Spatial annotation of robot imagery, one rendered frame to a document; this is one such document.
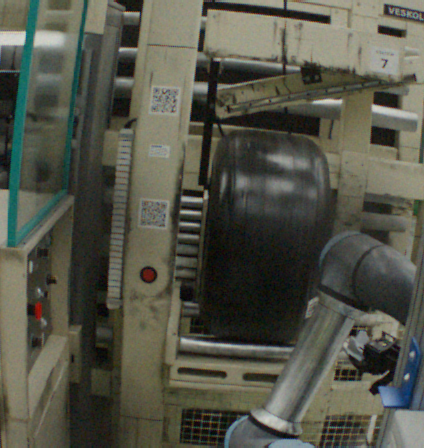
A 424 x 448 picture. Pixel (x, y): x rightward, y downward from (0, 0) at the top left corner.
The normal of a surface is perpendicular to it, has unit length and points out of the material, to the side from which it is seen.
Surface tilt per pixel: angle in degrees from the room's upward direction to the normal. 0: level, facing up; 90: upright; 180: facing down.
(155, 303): 90
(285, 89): 90
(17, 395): 90
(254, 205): 62
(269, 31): 90
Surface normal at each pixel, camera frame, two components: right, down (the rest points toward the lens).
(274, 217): 0.04, -0.18
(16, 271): 0.00, 0.21
